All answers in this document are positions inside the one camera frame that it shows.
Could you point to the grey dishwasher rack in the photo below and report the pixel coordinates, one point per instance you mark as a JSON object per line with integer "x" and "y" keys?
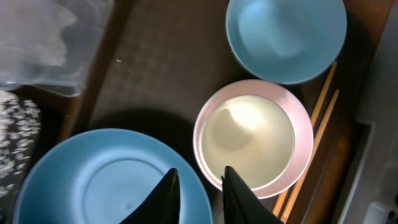
{"x": 370, "y": 192}

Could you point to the light blue bowl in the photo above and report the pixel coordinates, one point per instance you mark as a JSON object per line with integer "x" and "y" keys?
{"x": 286, "y": 41}

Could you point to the black tray bin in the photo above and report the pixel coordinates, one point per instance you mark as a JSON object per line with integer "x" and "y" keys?
{"x": 50, "y": 125}

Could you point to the wooden chopstick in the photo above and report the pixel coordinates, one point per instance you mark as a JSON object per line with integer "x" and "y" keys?
{"x": 282, "y": 198}
{"x": 318, "y": 137}

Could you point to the cream white cup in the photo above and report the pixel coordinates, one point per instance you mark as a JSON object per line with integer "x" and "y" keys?
{"x": 251, "y": 134}

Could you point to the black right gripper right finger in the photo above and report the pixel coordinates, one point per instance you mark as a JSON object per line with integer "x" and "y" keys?
{"x": 240, "y": 205}

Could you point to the dark blue plate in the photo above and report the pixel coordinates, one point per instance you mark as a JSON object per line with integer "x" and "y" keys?
{"x": 102, "y": 176}

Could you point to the rice pile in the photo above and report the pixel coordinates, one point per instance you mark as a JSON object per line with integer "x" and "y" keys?
{"x": 20, "y": 127}

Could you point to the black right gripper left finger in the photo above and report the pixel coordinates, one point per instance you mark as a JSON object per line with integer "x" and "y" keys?
{"x": 162, "y": 206}

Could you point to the clear plastic bin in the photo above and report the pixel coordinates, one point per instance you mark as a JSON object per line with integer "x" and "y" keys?
{"x": 82, "y": 40}

